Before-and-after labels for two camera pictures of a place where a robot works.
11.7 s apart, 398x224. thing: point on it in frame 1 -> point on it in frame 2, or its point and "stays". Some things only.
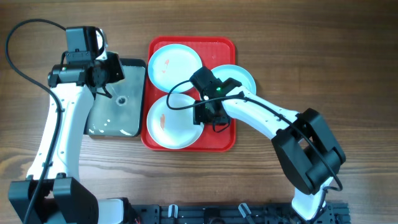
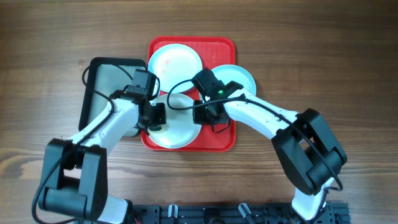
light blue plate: [226, 71] stays
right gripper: [199, 117] stays
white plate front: [173, 129] stays
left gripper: [118, 74] -> [160, 119]
